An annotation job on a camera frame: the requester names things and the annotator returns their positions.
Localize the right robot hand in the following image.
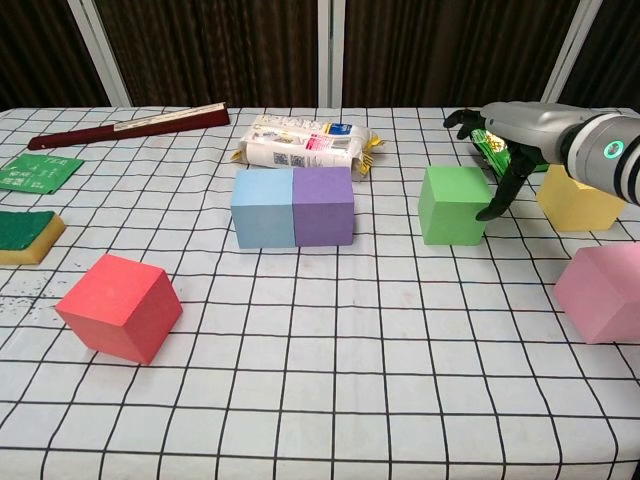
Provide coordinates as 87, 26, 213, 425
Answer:
443, 101, 584, 222

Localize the green foam cube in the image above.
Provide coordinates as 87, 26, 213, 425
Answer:
417, 165, 494, 246

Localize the pink foam cube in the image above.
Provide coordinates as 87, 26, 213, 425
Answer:
553, 244, 640, 346

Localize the light blue foam cube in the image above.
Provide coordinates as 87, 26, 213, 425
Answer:
230, 168, 297, 250

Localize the red foam cube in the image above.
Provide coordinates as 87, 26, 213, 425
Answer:
54, 253, 184, 366

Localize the yellow foam cube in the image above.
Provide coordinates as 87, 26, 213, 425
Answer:
536, 164, 626, 232

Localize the purple foam cube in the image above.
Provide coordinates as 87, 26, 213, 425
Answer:
291, 166, 356, 248

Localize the green orange snack bag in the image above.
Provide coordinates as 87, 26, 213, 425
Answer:
468, 127, 551, 180

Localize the dark brown partition panel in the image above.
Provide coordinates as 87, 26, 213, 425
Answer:
557, 0, 640, 114
0, 0, 112, 110
94, 0, 321, 109
341, 0, 581, 109

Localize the white biscuit package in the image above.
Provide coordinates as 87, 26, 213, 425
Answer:
229, 113, 385, 181

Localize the dark red folded fan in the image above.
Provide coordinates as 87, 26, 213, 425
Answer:
27, 101, 231, 151

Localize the green sachet packet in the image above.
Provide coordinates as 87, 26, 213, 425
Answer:
0, 153, 85, 195

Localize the green yellow sponge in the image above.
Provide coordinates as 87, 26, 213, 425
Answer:
0, 210, 67, 266

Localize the grey partition post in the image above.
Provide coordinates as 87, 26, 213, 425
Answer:
541, 0, 604, 108
317, 0, 345, 109
69, 0, 135, 108

